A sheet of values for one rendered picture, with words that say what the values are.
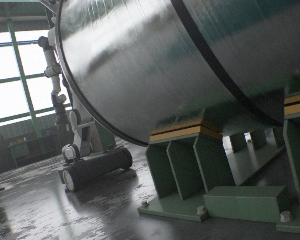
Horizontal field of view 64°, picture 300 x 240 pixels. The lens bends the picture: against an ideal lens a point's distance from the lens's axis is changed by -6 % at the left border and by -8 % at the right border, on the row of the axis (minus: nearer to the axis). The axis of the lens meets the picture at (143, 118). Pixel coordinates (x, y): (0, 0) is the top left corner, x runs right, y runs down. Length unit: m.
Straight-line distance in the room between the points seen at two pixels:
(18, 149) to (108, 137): 6.02
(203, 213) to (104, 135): 3.94
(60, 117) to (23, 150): 8.28
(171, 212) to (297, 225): 0.46
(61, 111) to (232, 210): 1.59
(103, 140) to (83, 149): 2.44
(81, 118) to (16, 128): 9.38
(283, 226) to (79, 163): 1.61
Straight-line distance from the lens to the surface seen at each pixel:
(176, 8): 0.70
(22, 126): 11.46
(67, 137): 11.69
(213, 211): 0.90
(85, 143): 2.28
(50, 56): 2.29
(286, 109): 0.80
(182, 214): 0.95
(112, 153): 2.17
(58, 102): 2.14
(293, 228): 0.74
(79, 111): 2.10
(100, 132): 4.70
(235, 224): 0.84
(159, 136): 1.13
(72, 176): 1.98
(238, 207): 0.84
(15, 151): 10.27
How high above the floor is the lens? 0.38
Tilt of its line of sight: level
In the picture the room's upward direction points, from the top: 17 degrees counter-clockwise
